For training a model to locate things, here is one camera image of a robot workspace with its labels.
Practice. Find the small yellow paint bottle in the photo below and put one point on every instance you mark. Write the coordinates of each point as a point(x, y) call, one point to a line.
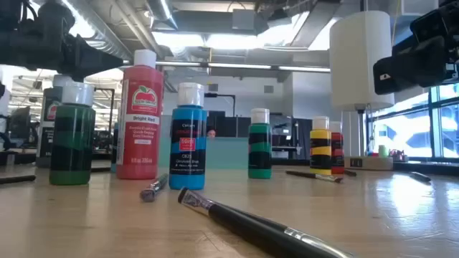
point(320, 134)

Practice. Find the long ceiling light strip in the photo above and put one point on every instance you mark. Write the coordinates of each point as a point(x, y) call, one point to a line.
point(240, 66)

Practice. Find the white shade wooden base lamp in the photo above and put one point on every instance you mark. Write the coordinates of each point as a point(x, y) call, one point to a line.
point(360, 61)

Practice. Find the large black paint bottle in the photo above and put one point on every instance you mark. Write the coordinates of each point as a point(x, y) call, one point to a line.
point(43, 143)

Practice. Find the small light green cup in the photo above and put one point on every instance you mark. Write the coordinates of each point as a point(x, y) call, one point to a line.
point(383, 151)

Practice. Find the small cerulean blue paint bottle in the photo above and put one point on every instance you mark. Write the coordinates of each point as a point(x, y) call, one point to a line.
point(187, 175)

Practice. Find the wide flat black paintbrush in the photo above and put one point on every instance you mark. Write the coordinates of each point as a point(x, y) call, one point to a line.
point(251, 229)

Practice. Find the short black paintbrush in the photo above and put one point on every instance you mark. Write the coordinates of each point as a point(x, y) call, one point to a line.
point(420, 176)
point(350, 173)

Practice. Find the small bright red paint bottle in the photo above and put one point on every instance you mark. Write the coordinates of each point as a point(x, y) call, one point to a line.
point(338, 139)

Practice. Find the silver ventilation duct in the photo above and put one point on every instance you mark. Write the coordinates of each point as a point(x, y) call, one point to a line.
point(107, 39)

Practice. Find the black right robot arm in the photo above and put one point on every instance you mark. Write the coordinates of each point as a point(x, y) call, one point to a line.
point(439, 18)

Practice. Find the black paintbrush silver ferrule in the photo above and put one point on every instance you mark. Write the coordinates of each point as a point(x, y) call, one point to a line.
point(308, 175)

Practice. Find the large red paint bottle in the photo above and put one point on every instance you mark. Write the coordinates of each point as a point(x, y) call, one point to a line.
point(140, 150)

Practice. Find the small dark green paint bottle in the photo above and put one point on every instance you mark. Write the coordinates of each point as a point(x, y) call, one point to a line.
point(71, 143)

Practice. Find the black office partition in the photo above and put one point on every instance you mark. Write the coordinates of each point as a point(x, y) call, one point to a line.
point(229, 125)

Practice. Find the dark computer monitor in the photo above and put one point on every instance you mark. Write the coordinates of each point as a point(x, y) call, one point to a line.
point(281, 125)
point(19, 123)

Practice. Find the black paintbrush grey-blue bristles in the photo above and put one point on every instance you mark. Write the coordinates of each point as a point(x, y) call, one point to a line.
point(154, 188)

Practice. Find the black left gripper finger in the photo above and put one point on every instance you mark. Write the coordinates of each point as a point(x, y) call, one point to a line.
point(91, 59)

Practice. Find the teal translucent plastic bin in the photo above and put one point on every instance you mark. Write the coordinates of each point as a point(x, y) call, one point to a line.
point(226, 154)

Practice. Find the small teal green paint bottle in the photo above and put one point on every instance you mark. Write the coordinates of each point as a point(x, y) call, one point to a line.
point(259, 172)

